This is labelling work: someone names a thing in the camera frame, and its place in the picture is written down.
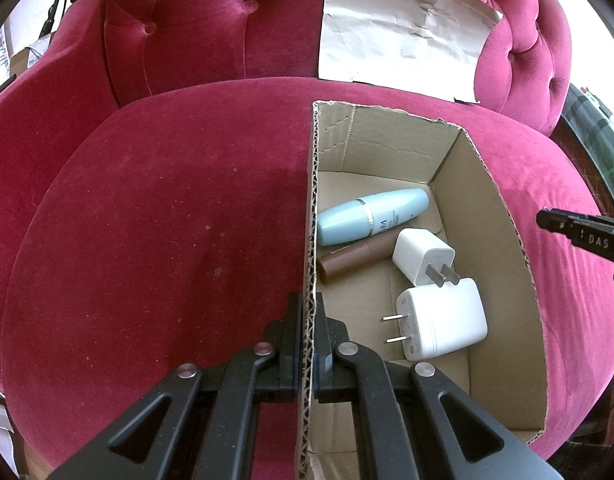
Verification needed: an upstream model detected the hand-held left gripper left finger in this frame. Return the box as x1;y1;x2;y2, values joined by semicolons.
47;294;304;480

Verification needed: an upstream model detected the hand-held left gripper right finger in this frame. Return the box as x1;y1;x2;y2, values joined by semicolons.
314;294;562;480

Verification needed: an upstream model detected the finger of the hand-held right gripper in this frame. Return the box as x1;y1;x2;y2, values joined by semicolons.
536;207;614;241

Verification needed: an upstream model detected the brown lipstick tube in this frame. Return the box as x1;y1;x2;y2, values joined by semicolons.
317;237;402;285

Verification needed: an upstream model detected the black cable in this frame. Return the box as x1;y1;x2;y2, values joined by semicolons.
38;0;72;40

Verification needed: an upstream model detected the large white charger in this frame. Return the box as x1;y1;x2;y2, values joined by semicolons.
382;277;488;362

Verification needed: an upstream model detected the red velvet sofa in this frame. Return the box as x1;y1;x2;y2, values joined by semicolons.
0;0;614;478

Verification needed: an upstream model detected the crumpled white paper sheet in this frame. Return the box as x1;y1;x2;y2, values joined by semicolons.
317;0;506;106

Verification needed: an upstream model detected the light blue bottle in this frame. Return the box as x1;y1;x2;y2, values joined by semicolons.
317;188;431;247

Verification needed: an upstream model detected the small brown cardboard box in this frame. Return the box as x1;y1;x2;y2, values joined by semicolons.
8;46;49;78

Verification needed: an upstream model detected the small white charger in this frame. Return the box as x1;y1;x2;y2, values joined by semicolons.
392;228;461;288

